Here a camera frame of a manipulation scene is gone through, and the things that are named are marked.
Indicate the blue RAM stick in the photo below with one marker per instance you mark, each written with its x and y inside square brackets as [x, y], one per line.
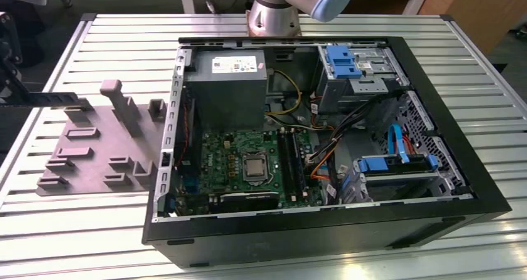
[58, 99]

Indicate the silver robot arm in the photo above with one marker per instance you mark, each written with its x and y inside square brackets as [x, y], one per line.
[271, 18]

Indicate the black RAM slot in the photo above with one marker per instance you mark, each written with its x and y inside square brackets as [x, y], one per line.
[285, 163]

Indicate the grey parts rack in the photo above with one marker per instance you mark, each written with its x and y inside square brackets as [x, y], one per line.
[103, 138]

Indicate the grey power supply unit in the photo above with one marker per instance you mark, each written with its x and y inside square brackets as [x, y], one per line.
[226, 101]

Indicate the green motherboard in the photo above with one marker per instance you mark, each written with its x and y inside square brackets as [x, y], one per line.
[218, 156]

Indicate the blue expansion slot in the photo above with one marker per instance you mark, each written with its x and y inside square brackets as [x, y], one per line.
[191, 184]

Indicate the blue card latch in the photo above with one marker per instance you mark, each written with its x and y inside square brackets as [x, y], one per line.
[169, 204]

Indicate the silver CPU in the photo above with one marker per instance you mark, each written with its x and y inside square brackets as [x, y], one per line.
[254, 167]

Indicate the black graphics card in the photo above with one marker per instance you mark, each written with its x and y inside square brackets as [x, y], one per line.
[247, 200]

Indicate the blue disk carrier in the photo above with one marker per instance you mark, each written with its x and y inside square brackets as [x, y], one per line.
[338, 58]

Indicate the metal drive cage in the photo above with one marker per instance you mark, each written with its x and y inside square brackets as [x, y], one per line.
[370, 85]

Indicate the black PC case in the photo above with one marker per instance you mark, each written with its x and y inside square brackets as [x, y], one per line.
[289, 240]

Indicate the hard disk in blue carrier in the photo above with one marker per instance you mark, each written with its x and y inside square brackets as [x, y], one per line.
[373, 164]

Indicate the metal disk bay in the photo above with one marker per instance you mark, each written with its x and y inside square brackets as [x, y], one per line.
[395, 175]

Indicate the wooden cabinet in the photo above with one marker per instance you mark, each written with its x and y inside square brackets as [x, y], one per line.
[486, 11]

